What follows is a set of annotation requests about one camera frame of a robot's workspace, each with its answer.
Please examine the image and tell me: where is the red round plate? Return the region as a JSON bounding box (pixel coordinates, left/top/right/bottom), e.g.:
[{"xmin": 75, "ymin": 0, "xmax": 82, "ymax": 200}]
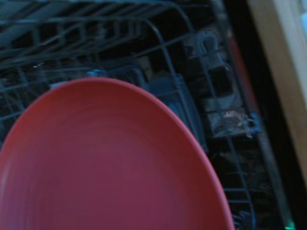
[{"xmin": 0, "ymin": 77, "xmax": 236, "ymax": 230}]

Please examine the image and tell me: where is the wire dishwasher rack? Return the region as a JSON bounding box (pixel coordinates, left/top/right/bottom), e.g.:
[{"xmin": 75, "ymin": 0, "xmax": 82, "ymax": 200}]
[{"xmin": 0, "ymin": 0, "xmax": 296, "ymax": 230}]

